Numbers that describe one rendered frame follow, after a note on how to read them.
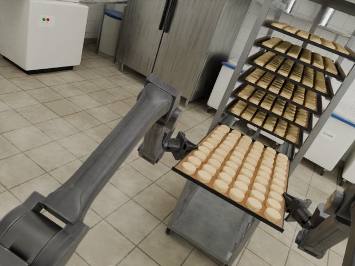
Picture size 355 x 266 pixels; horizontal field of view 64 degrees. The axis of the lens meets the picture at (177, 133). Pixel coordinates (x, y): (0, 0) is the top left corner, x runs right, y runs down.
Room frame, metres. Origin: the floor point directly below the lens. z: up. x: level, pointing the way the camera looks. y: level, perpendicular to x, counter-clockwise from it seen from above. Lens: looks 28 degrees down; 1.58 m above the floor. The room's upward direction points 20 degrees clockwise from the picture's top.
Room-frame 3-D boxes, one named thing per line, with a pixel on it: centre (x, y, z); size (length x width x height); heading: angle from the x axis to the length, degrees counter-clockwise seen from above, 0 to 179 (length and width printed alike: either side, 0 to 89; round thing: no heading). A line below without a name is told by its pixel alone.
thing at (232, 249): (1.58, -0.66, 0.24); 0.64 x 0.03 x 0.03; 164
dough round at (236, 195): (0.77, -0.26, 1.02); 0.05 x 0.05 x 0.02
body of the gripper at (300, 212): (0.82, -0.51, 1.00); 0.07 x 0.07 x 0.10; 29
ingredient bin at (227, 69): (3.98, -0.58, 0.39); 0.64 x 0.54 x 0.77; 160
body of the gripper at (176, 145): (0.96, 0.00, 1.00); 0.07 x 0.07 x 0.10; 30
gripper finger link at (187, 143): (1.00, -0.06, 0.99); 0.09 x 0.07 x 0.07; 120
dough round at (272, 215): (0.74, -0.38, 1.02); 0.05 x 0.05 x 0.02
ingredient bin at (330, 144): (3.49, -1.78, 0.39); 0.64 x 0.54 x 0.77; 157
